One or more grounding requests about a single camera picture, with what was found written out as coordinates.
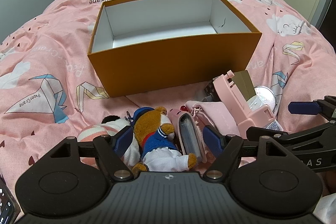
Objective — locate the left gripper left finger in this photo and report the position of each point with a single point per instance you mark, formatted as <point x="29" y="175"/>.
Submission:
<point x="110" y="150"/>

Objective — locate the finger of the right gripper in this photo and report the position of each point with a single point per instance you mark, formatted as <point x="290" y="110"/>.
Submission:
<point x="317" y="107"/>

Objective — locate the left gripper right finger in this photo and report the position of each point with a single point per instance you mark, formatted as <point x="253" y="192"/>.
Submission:
<point x="227" y="152"/>

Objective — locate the white pink striped plush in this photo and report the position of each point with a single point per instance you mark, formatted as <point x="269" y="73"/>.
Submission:
<point x="111" y="125"/>

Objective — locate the pink folding phone stand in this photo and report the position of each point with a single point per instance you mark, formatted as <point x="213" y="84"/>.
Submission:
<point x="245" y="117"/>

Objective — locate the pink card holder wallet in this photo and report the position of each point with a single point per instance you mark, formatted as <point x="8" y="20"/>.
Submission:
<point x="188" y="135"/>

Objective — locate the brown bear plush blue outfit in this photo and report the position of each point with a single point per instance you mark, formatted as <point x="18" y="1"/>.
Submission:
<point x="153" y="129"/>

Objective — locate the dark patterned small box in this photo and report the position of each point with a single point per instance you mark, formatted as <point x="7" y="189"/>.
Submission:
<point x="210" y="93"/>

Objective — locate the round silver compact mirror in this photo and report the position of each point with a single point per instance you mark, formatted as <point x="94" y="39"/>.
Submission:
<point x="267" y="96"/>

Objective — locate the olive green small box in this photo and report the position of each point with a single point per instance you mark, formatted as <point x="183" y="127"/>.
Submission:
<point x="244" y="83"/>

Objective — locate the pink drawstring cloth pouch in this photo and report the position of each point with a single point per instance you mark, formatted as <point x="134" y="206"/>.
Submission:
<point x="213" y="114"/>

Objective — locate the white cream tube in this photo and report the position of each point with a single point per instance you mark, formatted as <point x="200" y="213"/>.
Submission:
<point x="274" y="125"/>

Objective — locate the orange cardboard box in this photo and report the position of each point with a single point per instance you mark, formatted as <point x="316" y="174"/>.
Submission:
<point x="142" y="45"/>

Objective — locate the smartphone with screen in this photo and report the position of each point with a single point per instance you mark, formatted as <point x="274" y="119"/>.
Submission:
<point x="8" y="205"/>

